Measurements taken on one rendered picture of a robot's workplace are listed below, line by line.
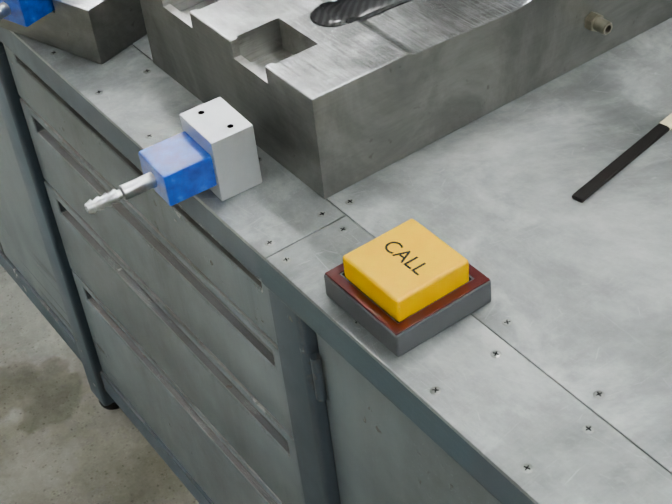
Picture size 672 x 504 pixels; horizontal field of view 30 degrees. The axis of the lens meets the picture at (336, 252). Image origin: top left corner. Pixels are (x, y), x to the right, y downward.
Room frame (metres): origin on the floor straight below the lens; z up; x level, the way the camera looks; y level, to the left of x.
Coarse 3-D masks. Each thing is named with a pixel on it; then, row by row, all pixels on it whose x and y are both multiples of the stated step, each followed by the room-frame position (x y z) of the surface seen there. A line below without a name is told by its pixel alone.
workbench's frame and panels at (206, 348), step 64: (0, 64) 1.29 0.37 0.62; (0, 128) 1.40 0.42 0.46; (64, 128) 1.18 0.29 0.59; (0, 192) 1.50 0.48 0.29; (64, 192) 1.24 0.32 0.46; (0, 256) 1.60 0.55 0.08; (64, 256) 1.30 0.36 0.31; (128, 256) 1.10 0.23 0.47; (192, 256) 0.94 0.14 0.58; (256, 256) 0.69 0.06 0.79; (64, 320) 1.39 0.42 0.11; (128, 320) 1.14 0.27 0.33; (192, 320) 0.97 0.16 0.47; (256, 320) 0.84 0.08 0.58; (320, 320) 0.62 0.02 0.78; (128, 384) 1.21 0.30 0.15; (192, 384) 1.01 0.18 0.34; (256, 384) 0.87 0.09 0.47; (320, 384) 0.75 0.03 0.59; (384, 384) 0.56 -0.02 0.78; (192, 448) 1.05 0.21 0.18; (256, 448) 0.89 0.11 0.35; (320, 448) 0.75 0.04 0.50; (384, 448) 0.68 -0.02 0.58; (448, 448) 0.51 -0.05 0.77
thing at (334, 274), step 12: (336, 276) 0.62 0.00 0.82; (480, 276) 0.61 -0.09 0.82; (348, 288) 0.61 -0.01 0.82; (468, 288) 0.60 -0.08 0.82; (360, 300) 0.60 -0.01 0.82; (444, 300) 0.59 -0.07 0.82; (372, 312) 0.58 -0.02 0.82; (384, 312) 0.58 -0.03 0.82; (420, 312) 0.58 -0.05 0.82; (432, 312) 0.58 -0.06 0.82; (384, 324) 0.57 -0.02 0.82; (396, 324) 0.57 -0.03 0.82; (408, 324) 0.57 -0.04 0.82
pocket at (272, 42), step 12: (264, 24) 0.84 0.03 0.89; (276, 24) 0.85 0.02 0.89; (288, 24) 0.84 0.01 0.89; (240, 36) 0.83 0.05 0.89; (252, 36) 0.84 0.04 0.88; (264, 36) 0.84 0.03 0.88; (276, 36) 0.85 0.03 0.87; (288, 36) 0.84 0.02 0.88; (300, 36) 0.82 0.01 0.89; (240, 48) 0.83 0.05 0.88; (252, 48) 0.84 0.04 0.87; (264, 48) 0.84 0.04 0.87; (276, 48) 0.85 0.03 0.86; (288, 48) 0.84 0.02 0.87; (300, 48) 0.83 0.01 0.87; (240, 60) 0.82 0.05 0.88; (252, 60) 0.83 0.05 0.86; (264, 60) 0.83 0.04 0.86; (276, 60) 0.83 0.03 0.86; (264, 72) 0.80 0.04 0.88
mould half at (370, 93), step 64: (256, 0) 0.88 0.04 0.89; (320, 0) 0.87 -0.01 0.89; (448, 0) 0.85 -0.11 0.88; (512, 0) 0.84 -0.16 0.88; (576, 0) 0.86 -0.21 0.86; (640, 0) 0.90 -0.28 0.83; (192, 64) 0.89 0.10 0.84; (320, 64) 0.78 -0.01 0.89; (384, 64) 0.77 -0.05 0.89; (448, 64) 0.80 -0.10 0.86; (512, 64) 0.83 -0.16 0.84; (576, 64) 0.87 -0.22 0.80; (256, 128) 0.81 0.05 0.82; (320, 128) 0.73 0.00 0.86; (384, 128) 0.76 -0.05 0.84; (448, 128) 0.79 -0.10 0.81; (320, 192) 0.74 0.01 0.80
